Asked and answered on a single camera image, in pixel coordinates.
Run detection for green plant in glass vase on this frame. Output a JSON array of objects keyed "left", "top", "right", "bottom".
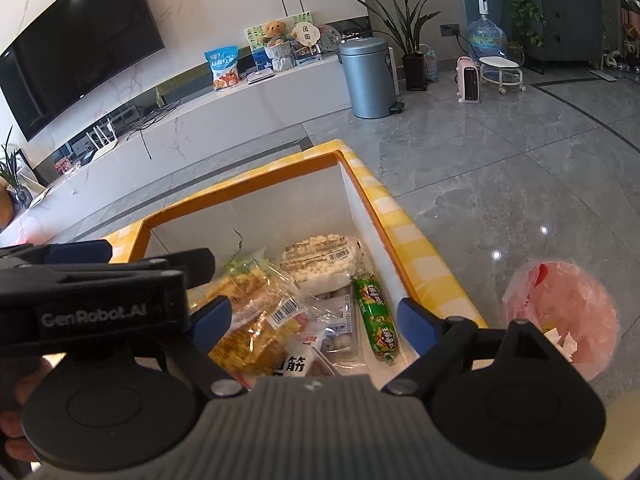
[{"left": 0, "top": 127, "right": 33, "bottom": 211}]

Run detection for pink space heater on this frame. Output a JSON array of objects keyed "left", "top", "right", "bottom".
[{"left": 456, "top": 56, "right": 483, "bottom": 104}]

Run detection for grey pedal trash can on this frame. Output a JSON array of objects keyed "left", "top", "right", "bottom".
[{"left": 339, "top": 36, "right": 405, "bottom": 120}]

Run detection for copper vase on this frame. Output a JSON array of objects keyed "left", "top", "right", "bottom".
[{"left": 0, "top": 185, "right": 15, "bottom": 228}]

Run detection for black television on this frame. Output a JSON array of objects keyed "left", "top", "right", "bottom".
[{"left": 0, "top": 0, "right": 166, "bottom": 142}]

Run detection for green picture card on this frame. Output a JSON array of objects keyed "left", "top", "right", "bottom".
[{"left": 244, "top": 10, "right": 315, "bottom": 56}]

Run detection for grey drawer cabinet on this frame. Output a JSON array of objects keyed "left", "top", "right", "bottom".
[{"left": 530, "top": 0, "right": 621, "bottom": 73}]

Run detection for green snack packet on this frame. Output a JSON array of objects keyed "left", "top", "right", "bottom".
[{"left": 221, "top": 255, "right": 273, "bottom": 286}]

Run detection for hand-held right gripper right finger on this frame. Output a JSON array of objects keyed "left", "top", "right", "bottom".
[{"left": 381, "top": 297, "right": 563, "bottom": 396}]

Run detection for white paper sheet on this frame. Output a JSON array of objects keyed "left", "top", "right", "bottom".
[{"left": 27, "top": 184, "right": 53, "bottom": 210}]

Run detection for black cable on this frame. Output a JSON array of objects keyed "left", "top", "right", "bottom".
[{"left": 122, "top": 100, "right": 181, "bottom": 161}]

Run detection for white marble television cabinet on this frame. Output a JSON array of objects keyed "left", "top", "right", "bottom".
[{"left": 0, "top": 52, "right": 353, "bottom": 233}]

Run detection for person's left hand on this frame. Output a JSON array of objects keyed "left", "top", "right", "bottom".
[{"left": 0, "top": 355, "right": 53, "bottom": 466}]

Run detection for clear quail egg packet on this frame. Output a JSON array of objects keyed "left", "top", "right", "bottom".
[{"left": 315, "top": 287, "right": 363, "bottom": 361}]

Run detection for patterned round fan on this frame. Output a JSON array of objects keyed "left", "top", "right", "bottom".
[{"left": 317, "top": 24, "right": 345, "bottom": 53}]

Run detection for green sausage stick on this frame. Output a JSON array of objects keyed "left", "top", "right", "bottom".
[{"left": 351, "top": 271, "right": 402, "bottom": 362}]

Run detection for yellow sticks snack packet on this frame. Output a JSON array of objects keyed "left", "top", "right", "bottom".
[{"left": 207, "top": 317, "right": 286, "bottom": 380}]

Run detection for plain round paper fan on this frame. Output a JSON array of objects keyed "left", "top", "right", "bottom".
[{"left": 291, "top": 20, "right": 321, "bottom": 46}]

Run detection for white puffed balls packet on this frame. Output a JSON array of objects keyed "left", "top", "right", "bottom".
[{"left": 279, "top": 231, "right": 363, "bottom": 295}]

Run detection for long-leaf potted plant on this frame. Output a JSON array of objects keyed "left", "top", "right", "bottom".
[{"left": 349, "top": 0, "right": 451, "bottom": 92}]

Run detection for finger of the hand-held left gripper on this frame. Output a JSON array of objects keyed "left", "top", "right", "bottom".
[
  {"left": 125, "top": 247, "right": 217, "bottom": 292},
  {"left": 0, "top": 239, "right": 115, "bottom": 267}
]

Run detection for white router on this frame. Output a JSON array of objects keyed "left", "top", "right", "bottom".
[{"left": 86, "top": 117, "right": 121, "bottom": 153}]

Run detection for orange cardboard box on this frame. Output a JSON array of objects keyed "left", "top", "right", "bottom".
[{"left": 131, "top": 150, "right": 485, "bottom": 378}]

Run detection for white round wheeled stool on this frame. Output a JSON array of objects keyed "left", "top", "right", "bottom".
[{"left": 479, "top": 55, "right": 528, "bottom": 95}]

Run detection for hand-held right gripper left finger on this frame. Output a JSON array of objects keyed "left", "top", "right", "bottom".
[{"left": 65, "top": 295, "right": 248, "bottom": 401}]

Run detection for teddy bear in white basket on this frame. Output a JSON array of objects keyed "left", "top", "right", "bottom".
[{"left": 262, "top": 20, "right": 296, "bottom": 71}]

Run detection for striped woven bag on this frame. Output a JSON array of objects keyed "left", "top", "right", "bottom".
[{"left": 419, "top": 44, "right": 440, "bottom": 81}]

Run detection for blue water bottle with pump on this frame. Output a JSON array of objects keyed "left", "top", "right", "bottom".
[{"left": 466, "top": 0, "right": 508, "bottom": 61}]

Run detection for white labelled snack packet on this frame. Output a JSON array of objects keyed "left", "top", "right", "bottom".
[{"left": 272, "top": 332, "right": 331, "bottom": 378}]

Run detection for blue snack bag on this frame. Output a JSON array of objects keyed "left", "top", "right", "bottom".
[{"left": 204, "top": 44, "right": 242, "bottom": 92}]

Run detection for small printed box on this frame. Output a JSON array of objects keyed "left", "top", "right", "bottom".
[{"left": 294, "top": 44, "right": 323, "bottom": 67}]

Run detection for pink plastic bag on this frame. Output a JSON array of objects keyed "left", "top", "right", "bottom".
[{"left": 501, "top": 259, "right": 621, "bottom": 382}]

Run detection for clear bread snack packet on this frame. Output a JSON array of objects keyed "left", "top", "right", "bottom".
[{"left": 200, "top": 267, "right": 307, "bottom": 341}]

